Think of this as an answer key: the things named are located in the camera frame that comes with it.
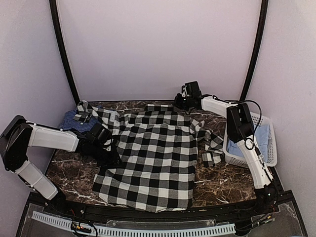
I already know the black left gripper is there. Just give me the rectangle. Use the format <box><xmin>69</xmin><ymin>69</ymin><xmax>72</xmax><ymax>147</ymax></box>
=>
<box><xmin>89</xmin><ymin>143</ymin><xmax>123</xmax><ymax>169</ymax></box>

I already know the black white plaid shirt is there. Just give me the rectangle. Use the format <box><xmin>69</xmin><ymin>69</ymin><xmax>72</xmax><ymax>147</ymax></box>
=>
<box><xmin>74</xmin><ymin>101</ymin><xmax>223</xmax><ymax>213</ymax></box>

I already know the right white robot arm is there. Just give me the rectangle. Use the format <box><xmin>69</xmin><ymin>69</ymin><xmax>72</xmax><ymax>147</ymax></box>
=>
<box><xmin>174</xmin><ymin>93</ymin><xmax>277</xmax><ymax>214</ymax></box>

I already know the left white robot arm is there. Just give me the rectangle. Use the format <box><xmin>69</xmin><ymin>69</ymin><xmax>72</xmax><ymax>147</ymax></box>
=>
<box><xmin>0</xmin><ymin>115</ymin><xmax>122</xmax><ymax>215</ymax></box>

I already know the folded blue checked shirt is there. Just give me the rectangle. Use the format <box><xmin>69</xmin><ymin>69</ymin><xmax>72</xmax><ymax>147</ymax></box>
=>
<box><xmin>59</xmin><ymin>107</ymin><xmax>101</xmax><ymax>133</ymax></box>

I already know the light blue shirt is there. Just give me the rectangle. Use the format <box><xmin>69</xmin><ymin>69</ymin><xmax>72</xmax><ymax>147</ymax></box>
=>
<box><xmin>226</xmin><ymin>124</ymin><xmax>270</xmax><ymax>162</ymax></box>

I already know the white plastic laundry basket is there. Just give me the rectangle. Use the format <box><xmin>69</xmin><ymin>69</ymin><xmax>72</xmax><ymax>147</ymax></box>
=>
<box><xmin>223</xmin><ymin>112</ymin><xmax>277</xmax><ymax>168</ymax></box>

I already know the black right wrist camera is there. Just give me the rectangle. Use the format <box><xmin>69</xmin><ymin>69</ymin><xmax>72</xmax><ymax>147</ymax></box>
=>
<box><xmin>181</xmin><ymin>81</ymin><xmax>202</xmax><ymax>98</ymax></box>

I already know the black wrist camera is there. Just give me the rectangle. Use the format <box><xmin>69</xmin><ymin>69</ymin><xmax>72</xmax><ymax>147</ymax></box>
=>
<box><xmin>86</xmin><ymin>123</ymin><xmax>111</xmax><ymax>145</ymax></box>
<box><xmin>181</xmin><ymin>81</ymin><xmax>202</xmax><ymax>98</ymax></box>

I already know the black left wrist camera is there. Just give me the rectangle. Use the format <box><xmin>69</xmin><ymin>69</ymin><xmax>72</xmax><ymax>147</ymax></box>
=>
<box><xmin>86</xmin><ymin>123</ymin><xmax>111</xmax><ymax>145</ymax></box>

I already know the white slotted cable duct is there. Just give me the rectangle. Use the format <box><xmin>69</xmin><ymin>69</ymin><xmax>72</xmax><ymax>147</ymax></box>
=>
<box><xmin>32</xmin><ymin>211</ymin><xmax>236</xmax><ymax>237</ymax></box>

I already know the black right corner post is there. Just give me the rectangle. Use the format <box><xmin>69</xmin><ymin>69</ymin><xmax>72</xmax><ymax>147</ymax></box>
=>
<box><xmin>239</xmin><ymin>0</ymin><xmax>269</xmax><ymax>101</ymax></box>

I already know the black corner post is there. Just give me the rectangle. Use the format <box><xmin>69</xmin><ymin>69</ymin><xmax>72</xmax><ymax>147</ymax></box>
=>
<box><xmin>49</xmin><ymin>0</ymin><xmax>80</xmax><ymax>104</ymax></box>
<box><xmin>239</xmin><ymin>0</ymin><xmax>269</xmax><ymax>101</ymax></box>

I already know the black left corner post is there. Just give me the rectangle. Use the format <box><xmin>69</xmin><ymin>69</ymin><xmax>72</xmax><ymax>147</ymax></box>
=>
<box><xmin>49</xmin><ymin>0</ymin><xmax>80</xmax><ymax>104</ymax></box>

